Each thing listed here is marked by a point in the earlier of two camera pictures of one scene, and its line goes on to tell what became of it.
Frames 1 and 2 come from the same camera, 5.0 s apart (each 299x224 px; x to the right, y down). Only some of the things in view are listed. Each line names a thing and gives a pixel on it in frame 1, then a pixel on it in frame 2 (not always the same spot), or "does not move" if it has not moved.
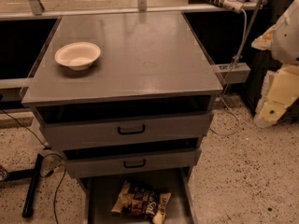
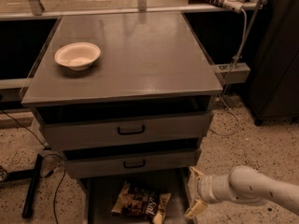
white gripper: [287, 37] → [206, 187]
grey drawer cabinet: [125, 97] does not move
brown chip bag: [136, 200] does not move
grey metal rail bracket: [234, 73] does not move
